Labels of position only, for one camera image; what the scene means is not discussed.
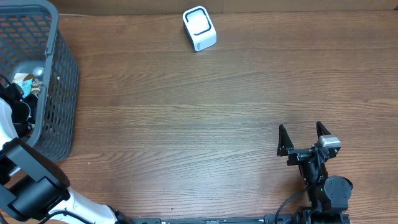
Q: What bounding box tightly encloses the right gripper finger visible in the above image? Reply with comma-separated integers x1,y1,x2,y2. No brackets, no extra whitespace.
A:
316,121,331,138
277,124,294,156

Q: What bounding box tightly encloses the brown snack bag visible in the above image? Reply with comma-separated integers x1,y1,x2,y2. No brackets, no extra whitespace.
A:
12,73,41,95

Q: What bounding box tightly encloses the teal snack packet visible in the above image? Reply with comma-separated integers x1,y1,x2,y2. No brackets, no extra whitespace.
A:
17,79,33,98

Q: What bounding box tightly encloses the yellow liquid bottle silver cap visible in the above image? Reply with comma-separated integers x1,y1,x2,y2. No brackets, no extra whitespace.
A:
32,67,44,77

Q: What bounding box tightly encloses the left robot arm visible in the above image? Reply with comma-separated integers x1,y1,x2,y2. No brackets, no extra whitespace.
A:
1,83,132,224

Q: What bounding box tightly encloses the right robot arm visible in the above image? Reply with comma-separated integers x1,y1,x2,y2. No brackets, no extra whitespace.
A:
274,121,353,224

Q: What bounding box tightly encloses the white barcode scanner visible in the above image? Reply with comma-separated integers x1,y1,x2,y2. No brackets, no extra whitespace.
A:
182,6,217,52

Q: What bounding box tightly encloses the grey plastic mesh basket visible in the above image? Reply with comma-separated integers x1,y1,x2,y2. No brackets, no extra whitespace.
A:
1,1,80,161

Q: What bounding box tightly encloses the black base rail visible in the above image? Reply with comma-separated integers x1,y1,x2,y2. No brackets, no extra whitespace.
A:
131,214,351,224

